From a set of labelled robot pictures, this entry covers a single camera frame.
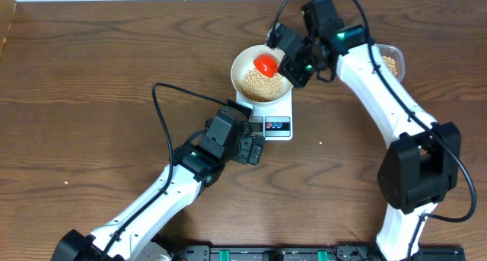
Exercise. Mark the cream ceramic bowl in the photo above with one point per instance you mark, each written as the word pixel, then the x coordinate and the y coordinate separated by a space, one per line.
pixel 244 62

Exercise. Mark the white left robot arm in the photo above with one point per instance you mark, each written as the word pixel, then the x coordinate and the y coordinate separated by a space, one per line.
pixel 195 166

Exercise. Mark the soybeans in bowl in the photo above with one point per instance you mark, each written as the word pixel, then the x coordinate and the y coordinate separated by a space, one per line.
pixel 261 88

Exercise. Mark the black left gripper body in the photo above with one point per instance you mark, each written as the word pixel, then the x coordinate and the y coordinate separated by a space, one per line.
pixel 243 155

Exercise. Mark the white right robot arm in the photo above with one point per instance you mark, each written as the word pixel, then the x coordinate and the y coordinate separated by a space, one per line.
pixel 420 165

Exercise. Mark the red plastic measuring scoop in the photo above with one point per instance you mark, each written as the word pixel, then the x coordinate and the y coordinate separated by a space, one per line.
pixel 266 65

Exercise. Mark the soybeans in plastic container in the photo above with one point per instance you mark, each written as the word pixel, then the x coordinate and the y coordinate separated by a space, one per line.
pixel 391 64

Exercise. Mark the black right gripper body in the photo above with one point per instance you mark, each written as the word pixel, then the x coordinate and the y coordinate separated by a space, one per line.
pixel 301 69

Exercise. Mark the white digital kitchen scale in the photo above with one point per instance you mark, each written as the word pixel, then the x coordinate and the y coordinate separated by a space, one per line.
pixel 272 120

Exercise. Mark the clear plastic container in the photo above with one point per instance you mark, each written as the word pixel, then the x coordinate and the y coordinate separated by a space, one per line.
pixel 395 53

